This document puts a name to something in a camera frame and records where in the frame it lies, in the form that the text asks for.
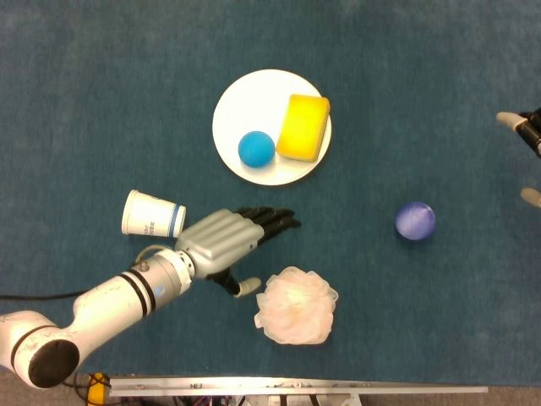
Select yellow block under table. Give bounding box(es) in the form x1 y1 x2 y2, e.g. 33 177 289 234
86 371 107 406

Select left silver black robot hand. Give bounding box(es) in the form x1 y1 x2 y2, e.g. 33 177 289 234
175 206 302 299

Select dark blue textured ball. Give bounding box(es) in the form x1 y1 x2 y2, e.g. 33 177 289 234
395 200 437 242

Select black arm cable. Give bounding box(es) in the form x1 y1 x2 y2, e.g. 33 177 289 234
0 290 88 301

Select white round paper plate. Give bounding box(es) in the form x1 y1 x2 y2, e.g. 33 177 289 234
211 69 333 187

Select white paper cup blue band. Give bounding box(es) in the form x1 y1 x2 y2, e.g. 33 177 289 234
121 189 188 240

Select black floor cables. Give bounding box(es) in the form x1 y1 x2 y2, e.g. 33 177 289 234
63 371 111 406

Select white pink mesh bath pouf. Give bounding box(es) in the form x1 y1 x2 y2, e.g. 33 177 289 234
254 266 340 346

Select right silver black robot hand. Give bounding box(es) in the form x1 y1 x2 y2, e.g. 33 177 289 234
496 107 541 208

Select yellow rectangular sponge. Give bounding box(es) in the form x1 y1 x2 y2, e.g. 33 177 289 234
275 93 331 164

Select teal table cloth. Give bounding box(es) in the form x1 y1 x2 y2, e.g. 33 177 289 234
0 0 541 387

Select aluminium rail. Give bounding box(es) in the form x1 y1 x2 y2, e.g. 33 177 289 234
108 376 489 398

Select light blue smooth ball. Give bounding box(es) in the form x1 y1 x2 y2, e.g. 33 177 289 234
238 130 276 169

